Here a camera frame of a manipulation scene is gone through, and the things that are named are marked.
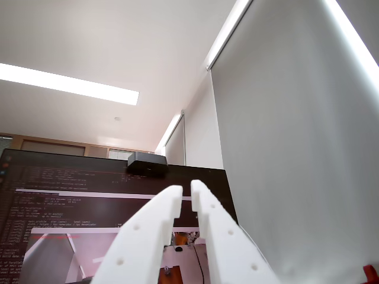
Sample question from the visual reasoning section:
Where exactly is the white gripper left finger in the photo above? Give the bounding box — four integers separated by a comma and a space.
89, 185, 184, 284

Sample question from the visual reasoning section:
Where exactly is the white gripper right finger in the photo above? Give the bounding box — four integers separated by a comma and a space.
190, 179, 282, 284

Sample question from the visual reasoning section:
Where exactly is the black computer monitor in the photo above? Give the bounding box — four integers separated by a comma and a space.
0, 149, 239, 284

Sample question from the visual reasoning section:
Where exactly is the black webcam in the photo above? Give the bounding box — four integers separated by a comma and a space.
127, 151, 169, 178

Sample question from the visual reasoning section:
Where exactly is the small white roller blind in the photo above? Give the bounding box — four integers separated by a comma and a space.
155, 109, 187, 166

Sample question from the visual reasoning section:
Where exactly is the large white roller blind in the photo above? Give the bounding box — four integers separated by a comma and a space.
206, 0, 379, 284

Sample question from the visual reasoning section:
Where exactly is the red plastic part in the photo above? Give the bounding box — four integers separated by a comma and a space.
362, 264, 379, 284

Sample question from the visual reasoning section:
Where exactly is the rectangular ceiling light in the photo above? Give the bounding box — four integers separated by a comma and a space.
0, 62, 140, 106

